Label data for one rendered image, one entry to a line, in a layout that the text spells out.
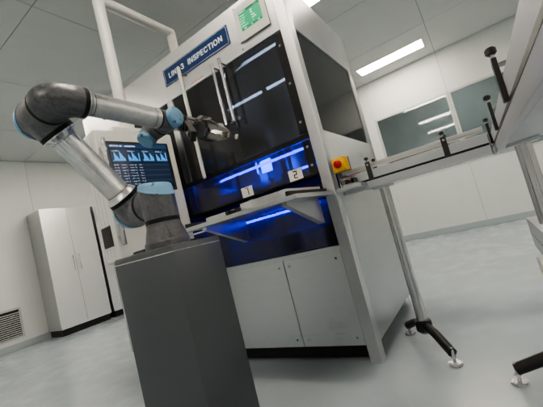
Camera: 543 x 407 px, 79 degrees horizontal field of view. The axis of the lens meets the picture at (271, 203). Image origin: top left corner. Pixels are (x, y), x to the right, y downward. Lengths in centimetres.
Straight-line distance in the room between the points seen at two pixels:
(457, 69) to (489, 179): 184
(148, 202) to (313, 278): 102
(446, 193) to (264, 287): 465
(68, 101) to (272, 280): 135
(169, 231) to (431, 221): 550
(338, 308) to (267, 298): 44
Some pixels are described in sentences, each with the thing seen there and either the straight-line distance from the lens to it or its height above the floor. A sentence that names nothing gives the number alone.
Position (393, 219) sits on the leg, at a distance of 179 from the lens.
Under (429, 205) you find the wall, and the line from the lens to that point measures 625.
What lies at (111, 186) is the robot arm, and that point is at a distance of 126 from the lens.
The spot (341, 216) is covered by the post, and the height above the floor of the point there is 74.
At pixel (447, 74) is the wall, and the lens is 644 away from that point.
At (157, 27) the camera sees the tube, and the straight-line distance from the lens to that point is 297.
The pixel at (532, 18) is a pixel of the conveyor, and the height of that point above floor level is 90.
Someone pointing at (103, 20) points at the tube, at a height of 232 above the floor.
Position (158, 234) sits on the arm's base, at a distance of 113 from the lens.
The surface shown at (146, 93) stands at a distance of 269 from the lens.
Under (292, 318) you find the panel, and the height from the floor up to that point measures 25.
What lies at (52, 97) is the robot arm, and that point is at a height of 128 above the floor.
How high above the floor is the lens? 75
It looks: 5 degrees up
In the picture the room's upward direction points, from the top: 14 degrees counter-clockwise
